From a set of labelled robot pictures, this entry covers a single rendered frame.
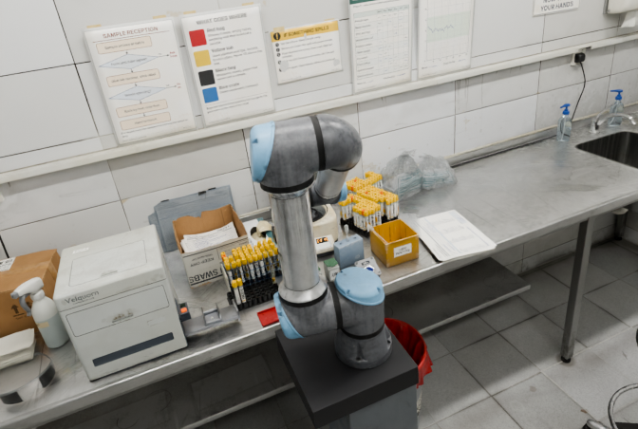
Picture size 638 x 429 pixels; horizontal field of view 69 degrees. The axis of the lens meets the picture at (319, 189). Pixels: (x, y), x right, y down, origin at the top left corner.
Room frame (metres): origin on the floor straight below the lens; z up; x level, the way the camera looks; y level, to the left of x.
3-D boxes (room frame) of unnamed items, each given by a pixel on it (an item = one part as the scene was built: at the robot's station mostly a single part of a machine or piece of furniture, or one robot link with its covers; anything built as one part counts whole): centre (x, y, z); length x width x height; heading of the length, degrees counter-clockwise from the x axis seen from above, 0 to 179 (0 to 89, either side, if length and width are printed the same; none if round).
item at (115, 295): (1.17, 0.61, 1.03); 0.31 x 0.27 x 0.30; 109
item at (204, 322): (1.14, 0.40, 0.92); 0.21 x 0.07 x 0.05; 109
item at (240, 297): (1.28, 0.26, 0.93); 0.17 x 0.09 x 0.11; 110
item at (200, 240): (1.55, 0.43, 0.95); 0.29 x 0.25 x 0.15; 19
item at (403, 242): (1.43, -0.25, 0.93); 0.13 x 0.13 x 0.10; 17
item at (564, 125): (2.29, -1.33, 0.97); 0.08 x 0.07 x 0.20; 113
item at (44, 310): (1.17, 0.89, 1.00); 0.09 x 0.08 x 0.24; 19
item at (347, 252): (1.40, -0.08, 0.92); 0.10 x 0.07 x 0.10; 116
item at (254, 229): (1.59, 0.25, 0.92); 0.24 x 0.12 x 0.10; 19
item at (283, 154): (0.90, 0.06, 1.32); 0.15 x 0.12 x 0.55; 98
